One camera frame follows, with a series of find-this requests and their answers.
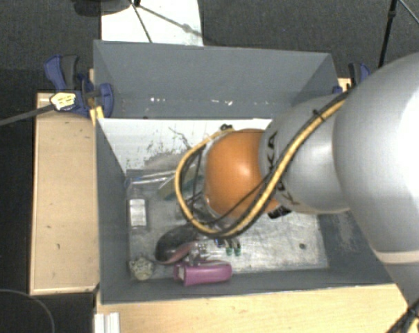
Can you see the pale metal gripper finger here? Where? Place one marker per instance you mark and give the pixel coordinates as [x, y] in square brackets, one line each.
[195, 254]
[204, 252]

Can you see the purple plastic case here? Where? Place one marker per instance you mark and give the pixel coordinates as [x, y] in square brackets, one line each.
[206, 273]

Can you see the black rounded thing, pink strip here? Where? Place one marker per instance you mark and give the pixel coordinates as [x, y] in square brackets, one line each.
[173, 240]

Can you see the beige crumpled lump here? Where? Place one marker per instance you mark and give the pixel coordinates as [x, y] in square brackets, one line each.
[141, 268]

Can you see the pale wood board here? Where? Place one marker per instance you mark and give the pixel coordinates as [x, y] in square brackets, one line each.
[64, 193]

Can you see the grey metal bin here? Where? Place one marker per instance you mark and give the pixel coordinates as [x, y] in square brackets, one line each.
[195, 82]

